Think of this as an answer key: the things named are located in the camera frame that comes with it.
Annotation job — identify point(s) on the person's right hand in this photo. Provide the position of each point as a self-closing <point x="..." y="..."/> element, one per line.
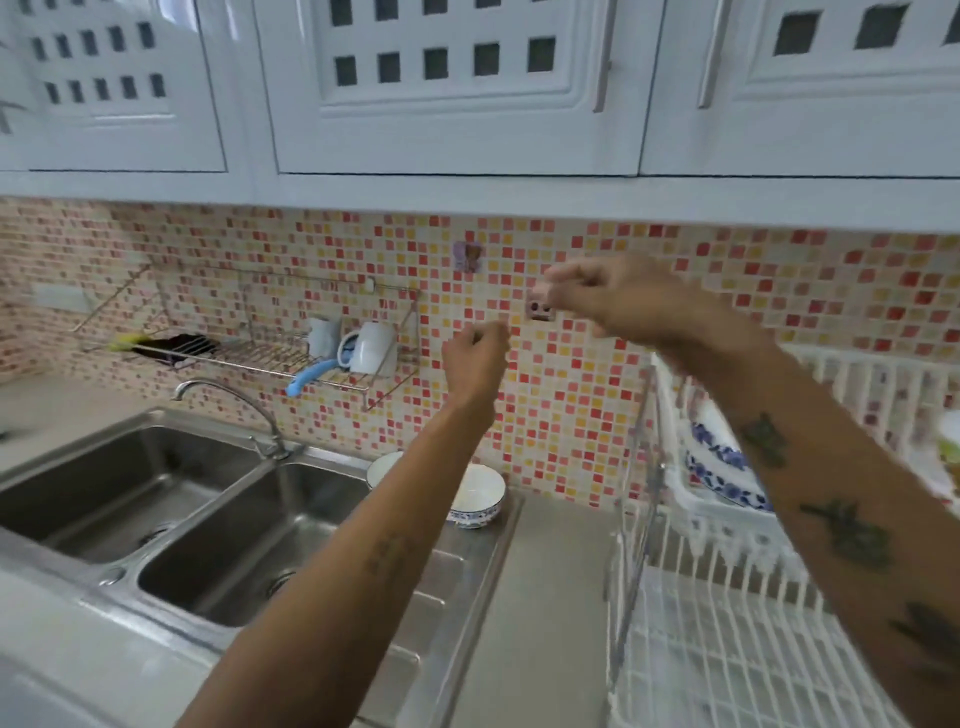
<point x="622" y="296"/>

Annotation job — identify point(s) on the person's left hand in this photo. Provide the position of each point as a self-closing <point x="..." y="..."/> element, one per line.
<point x="472" y="367"/>

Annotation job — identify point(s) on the person's left fingers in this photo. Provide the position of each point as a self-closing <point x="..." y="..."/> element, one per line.
<point x="484" y="331"/>

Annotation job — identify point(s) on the person's right fingers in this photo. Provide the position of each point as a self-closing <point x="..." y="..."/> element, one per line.
<point x="574" y="289"/>

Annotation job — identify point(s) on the person's left forearm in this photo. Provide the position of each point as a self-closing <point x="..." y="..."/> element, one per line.
<point x="337" y="570"/>

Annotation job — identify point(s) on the person's right forearm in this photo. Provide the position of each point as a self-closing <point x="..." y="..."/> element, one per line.
<point x="832" y="495"/>

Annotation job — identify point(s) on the white mug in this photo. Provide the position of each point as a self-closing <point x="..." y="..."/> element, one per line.
<point x="371" y="349"/>

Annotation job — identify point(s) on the small grey cup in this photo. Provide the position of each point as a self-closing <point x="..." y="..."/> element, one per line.
<point x="324" y="336"/>

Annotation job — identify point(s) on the white bowl with blue pattern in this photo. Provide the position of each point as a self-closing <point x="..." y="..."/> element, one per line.
<point x="480" y="496"/>

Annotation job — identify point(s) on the white plate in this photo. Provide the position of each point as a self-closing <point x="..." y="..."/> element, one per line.
<point x="381" y="469"/>

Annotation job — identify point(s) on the blue patterned plate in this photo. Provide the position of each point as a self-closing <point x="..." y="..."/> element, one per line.
<point x="721" y="469"/>

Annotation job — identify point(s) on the chrome sink faucet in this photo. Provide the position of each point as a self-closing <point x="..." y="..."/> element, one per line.
<point x="240" y="409"/>

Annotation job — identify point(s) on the stainless steel double sink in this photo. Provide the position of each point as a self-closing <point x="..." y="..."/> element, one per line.
<point x="247" y="540"/>

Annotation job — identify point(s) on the yellow and black scrubber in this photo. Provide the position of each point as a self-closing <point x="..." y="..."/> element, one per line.
<point x="161" y="346"/>

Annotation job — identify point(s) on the white dish drying rack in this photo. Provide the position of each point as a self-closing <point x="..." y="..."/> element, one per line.
<point x="757" y="585"/>

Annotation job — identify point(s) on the pink wall hook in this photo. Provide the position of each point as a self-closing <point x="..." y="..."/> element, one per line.
<point x="540" y="307"/>

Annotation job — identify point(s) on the purple wall sticker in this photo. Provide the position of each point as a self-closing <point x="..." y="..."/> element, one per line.
<point x="466" y="256"/>

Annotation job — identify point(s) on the white wall cabinet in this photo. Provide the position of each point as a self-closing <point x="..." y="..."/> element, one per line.
<point x="480" y="105"/>

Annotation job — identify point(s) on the white wall socket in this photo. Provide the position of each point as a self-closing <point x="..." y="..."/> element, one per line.
<point x="64" y="298"/>

